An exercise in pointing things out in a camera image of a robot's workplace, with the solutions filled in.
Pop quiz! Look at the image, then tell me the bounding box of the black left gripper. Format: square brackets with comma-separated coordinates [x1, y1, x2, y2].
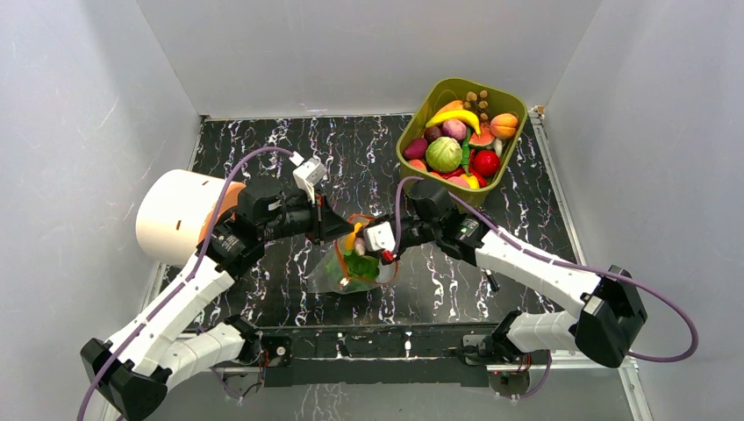
[261, 188, 355, 246]

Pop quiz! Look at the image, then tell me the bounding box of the yellow bell pepper toy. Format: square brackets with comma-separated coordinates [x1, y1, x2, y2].
[344, 222, 364, 250]

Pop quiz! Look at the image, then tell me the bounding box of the green lettuce toy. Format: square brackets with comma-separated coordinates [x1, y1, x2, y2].
[324, 251, 380, 294]

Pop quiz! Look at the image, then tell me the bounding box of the clear zip top bag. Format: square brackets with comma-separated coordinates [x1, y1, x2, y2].
[307, 214, 398, 294]

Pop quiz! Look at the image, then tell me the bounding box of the pink sweet potato toy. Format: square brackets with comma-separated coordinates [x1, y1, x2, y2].
[440, 118, 469, 142]

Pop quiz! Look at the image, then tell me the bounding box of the orange pumpkin toy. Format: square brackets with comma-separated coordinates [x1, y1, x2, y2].
[490, 113, 519, 139]

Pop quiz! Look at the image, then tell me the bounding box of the brown nuts cluster toy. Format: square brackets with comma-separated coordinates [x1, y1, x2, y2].
[463, 89, 489, 114]

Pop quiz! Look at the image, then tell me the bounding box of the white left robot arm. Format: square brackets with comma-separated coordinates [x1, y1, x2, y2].
[81, 170, 354, 420]

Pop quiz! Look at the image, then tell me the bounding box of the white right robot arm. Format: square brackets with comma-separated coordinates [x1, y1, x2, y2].
[392, 176, 647, 368]

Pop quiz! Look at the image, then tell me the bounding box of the red chili pepper toy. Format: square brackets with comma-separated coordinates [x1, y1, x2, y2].
[440, 168, 488, 189]

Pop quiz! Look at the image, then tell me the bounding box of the pink peach toy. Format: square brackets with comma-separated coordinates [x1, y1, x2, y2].
[408, 160, 428, 172]

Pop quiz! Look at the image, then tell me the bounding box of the green cabbage toy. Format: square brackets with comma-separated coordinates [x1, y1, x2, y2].
[425, 137, 462, 173]

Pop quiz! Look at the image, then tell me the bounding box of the dark red beet toy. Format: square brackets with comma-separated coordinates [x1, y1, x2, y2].
[402, 138, 429, 161]

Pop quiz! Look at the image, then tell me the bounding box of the dark brown round toy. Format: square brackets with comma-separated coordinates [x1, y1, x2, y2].
[423, 126, 443, 144]

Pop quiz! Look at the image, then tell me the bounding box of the olive green plastic bin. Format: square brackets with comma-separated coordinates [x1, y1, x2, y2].
[396, 78, 528, 207]

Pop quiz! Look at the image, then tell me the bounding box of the green chili pepper toy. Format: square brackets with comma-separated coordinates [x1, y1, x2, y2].
[461, 126, 473, 174]

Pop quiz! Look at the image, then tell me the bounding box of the black white pen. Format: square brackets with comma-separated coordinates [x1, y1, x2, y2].
[484, 270, 500, 294]

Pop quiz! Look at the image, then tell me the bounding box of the watermelon slice toy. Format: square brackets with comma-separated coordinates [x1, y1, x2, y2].
[469, 125, 495, 149]

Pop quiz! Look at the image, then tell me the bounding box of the yellow banana toy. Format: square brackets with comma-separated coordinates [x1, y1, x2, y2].
[425, 110, 482, 135]

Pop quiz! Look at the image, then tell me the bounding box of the orange carrot toy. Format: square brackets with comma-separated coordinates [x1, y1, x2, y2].
[436, 100, 464, 115]

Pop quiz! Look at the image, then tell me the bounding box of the white orange cylinder roll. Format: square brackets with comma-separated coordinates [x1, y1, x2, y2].
[135, 169, 245, 268]

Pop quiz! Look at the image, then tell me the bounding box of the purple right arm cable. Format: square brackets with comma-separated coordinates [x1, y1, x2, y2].
[392, 175, 700, 364]

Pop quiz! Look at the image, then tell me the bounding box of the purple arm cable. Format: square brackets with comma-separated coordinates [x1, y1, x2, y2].
[392, 175, 700, 364]
[75, 146, 300, 421]

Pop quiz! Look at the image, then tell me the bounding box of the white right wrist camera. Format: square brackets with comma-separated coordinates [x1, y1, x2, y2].
[361, 221, 396, 264]

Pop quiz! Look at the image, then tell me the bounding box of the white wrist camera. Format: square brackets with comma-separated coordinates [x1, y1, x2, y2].
[361, 221, 396, 264]
[290, 152, 326, 204]

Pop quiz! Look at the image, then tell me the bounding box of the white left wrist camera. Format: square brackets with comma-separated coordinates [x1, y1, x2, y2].
[290, 152, 326, 204]

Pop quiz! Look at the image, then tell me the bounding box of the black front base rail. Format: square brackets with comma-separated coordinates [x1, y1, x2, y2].
[261, 323, 519, 388]

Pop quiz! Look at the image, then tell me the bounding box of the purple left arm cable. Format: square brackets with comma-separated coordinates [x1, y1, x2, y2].
[75, 146, 300, 421]

